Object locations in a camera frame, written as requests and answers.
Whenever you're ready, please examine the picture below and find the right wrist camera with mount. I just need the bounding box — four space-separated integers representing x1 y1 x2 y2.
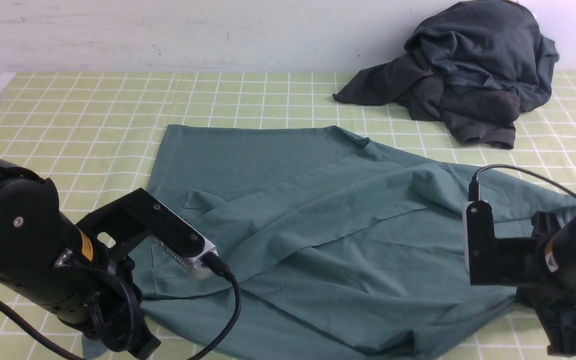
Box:
462 200 561 288

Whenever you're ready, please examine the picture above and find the black camera cable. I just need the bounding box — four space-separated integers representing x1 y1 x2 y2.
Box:
468 164 576 206
0 252 242 360

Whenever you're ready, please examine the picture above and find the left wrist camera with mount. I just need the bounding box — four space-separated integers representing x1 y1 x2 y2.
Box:
77 187 218 280

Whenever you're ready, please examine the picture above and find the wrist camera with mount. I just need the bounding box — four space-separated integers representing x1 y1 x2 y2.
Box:
77 187 218 280
462 200 561 288

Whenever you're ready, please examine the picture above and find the black right camera cable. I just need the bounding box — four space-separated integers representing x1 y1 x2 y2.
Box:
468 164 576 206

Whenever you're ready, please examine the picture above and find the black left camera cable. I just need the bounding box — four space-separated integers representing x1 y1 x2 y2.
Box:
0 252 242 360

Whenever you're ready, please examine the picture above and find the green long-sleeve shirt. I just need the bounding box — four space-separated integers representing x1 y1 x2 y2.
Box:
82 124 576 360

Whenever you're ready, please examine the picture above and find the dark grey crumpled garment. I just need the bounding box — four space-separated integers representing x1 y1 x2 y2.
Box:
333 0 559 150

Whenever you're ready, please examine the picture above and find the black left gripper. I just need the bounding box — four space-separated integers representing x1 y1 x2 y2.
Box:
70 260 162 360

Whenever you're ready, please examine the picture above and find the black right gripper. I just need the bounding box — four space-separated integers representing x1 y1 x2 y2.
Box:
516 211 576 357

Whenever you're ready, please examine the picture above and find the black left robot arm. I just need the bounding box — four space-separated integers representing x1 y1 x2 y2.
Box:
0 158 161 360

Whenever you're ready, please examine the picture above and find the green checkered tablecloth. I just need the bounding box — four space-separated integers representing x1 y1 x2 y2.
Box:
0 71 576 360

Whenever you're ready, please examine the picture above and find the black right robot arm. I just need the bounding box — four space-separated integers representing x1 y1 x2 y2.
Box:
516 215 576 358

